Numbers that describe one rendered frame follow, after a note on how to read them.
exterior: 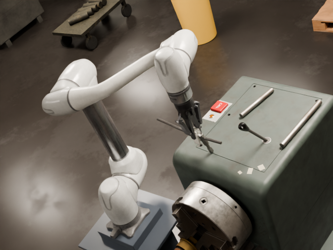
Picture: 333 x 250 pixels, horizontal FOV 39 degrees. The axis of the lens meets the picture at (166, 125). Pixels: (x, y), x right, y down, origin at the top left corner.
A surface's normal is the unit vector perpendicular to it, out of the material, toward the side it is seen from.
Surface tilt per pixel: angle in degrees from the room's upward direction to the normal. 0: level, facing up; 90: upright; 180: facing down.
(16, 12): 90
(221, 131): 0
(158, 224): 0
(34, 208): 0
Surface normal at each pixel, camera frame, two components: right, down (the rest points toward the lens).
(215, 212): 0.13, -0.47
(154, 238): -0.32, -0.73
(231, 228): 0.51, -0.08
